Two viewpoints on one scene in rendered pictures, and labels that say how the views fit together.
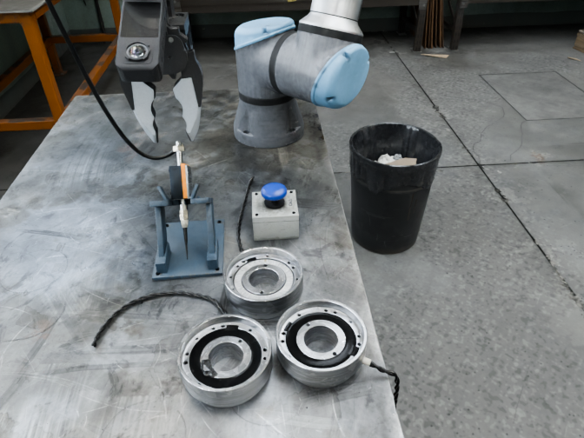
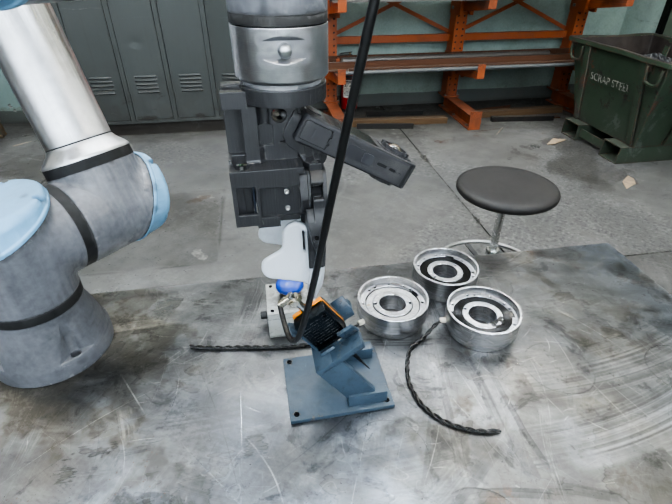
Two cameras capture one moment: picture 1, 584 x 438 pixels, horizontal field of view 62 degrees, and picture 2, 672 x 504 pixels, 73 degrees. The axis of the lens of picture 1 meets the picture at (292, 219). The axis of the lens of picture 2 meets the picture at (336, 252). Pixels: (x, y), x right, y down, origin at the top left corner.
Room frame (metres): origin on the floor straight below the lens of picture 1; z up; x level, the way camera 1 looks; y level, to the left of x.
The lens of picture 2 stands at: (0.61, 0.55, 1.27)
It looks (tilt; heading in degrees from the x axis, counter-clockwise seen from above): 34 degrees down; 264
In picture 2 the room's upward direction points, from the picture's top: straight up
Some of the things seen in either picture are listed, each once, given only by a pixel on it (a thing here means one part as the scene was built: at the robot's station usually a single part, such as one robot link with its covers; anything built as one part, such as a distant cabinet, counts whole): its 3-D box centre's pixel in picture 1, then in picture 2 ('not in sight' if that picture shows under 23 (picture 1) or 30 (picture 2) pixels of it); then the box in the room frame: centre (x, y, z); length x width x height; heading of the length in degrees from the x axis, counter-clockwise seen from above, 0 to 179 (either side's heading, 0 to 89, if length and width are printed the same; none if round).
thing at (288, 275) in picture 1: (263, 283); (392, 307); (0.47, 0.04, 0.82); 0.08 x 0.08 x 0.02
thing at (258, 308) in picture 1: (263, 282); (392, 307); (0.47, 0.04, 0.82); 0.10 x 0.10 x 0.04
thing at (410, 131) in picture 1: (388, 190); not in sight; (1.58, -0.38, 0.21); 0.34 x 0.34 x 0.43
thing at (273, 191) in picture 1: (274, 200); (290, 293); (0.62, 0.03, 0.85); 0.04 x 0.04 x 0.05
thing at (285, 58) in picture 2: not in sight; (281, 54); (0.61, 0.16, 1.20); 0.08 x 0.08 x 0.05
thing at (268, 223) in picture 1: (275, 211); (287, 307); (0.62, 0.03, 0.82); 0.08 x 0.07 x 0.05; 3
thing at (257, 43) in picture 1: (268, 55); (15, 245); (0.95, 0.04, 0.97); 0.13 x 0.12 x 0.14; 50
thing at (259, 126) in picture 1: (268, 109); (44, 319); (0.95, 0.05, 0.85); 0.15 x 0.15 x 0.10
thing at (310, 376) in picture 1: (321, 343); (444, 275); (0.36, -0.03, 0.82); 0.10 x 0.10 x 0.04
